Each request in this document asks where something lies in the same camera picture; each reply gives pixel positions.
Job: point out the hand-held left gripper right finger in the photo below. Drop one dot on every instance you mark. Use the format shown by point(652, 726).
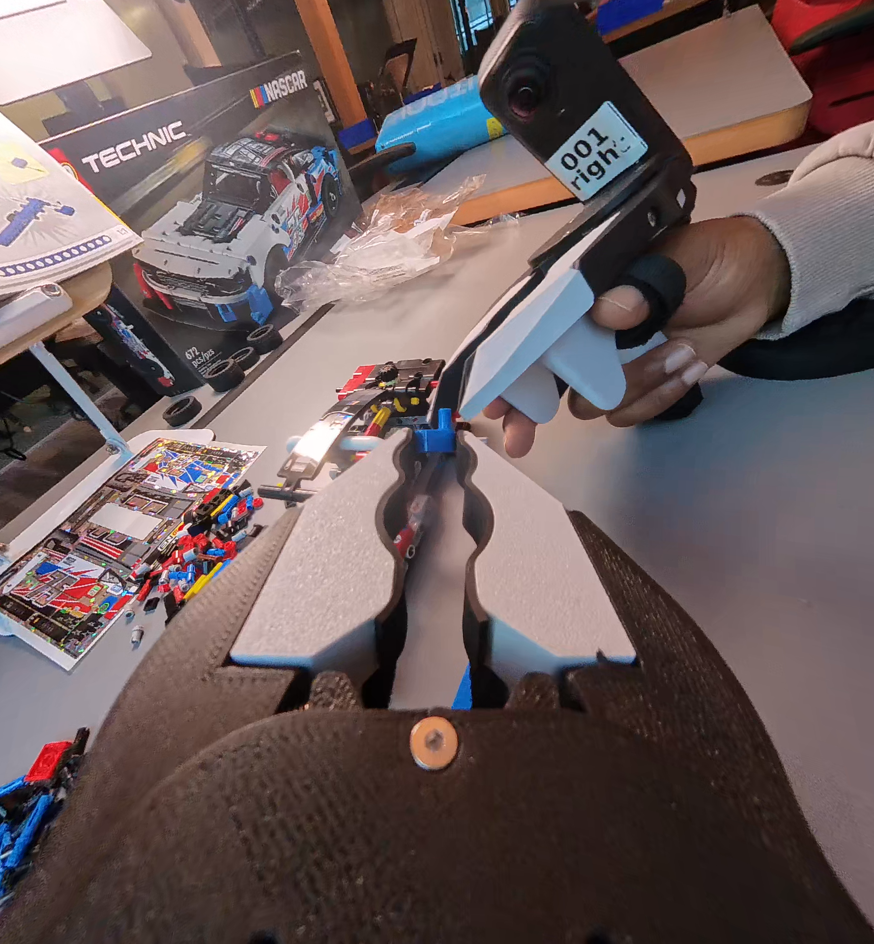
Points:
point(547, 590)

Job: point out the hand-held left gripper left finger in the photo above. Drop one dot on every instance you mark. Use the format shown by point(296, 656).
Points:
point(319, 590)

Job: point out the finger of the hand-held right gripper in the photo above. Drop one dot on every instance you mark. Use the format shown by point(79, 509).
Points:
point(533, 332)
point(481, 332)

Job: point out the person's right forearm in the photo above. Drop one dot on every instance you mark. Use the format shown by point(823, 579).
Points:
point(842, 221)

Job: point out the pile of mixed lego pieces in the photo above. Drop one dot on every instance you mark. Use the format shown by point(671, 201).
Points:
point(201, 538)

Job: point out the partly built lego car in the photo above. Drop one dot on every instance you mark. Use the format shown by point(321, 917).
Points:
point(356, 428)

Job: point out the lego set box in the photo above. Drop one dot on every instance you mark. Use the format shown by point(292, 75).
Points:
point(208, 214)

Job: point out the lego instruction booklet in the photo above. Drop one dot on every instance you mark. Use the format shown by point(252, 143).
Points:
point(24, 206)

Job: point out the person's right hand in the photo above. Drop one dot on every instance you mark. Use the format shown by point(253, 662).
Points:
point(732, 287)

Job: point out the small blue bin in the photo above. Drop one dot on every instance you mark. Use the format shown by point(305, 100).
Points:
point(629, 15)
point(356, 134)

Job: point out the clear plastic bags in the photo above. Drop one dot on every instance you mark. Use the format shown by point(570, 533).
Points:
point(393, 236)

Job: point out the light blue padded package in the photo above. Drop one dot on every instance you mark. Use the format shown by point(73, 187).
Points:
point(437, 122)

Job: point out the black chair armrest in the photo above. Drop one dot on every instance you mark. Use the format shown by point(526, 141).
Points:
point(382, 166)

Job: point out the shiny sticker sheet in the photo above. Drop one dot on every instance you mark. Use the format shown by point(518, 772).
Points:
point(112, 531)

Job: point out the red plastic crate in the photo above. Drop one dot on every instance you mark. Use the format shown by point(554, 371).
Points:
point(850, 81)

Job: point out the black office chair seat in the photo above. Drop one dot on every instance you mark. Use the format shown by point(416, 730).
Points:
point(835, 346)

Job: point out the white booklet stand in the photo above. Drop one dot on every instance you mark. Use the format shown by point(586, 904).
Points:
point(61, 383)

